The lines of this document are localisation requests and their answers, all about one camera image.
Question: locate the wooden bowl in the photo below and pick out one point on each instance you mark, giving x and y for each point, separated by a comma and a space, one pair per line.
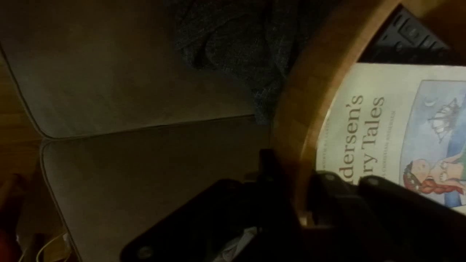
310, 88

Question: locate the dark grey crumpled cloth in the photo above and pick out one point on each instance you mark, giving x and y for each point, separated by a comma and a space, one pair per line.
233, 44

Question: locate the Andersen fairy tales book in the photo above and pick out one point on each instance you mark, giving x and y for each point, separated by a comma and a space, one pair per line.
369, 126

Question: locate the black remote control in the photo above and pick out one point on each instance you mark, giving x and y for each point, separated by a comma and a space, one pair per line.
408, 34

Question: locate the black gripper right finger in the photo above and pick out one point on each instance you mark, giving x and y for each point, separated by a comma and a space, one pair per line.
388, 223

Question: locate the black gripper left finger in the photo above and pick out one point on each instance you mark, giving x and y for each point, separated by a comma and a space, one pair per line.
233, 219

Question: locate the brown tufted sofa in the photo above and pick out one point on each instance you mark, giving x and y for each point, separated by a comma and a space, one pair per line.
146, 184

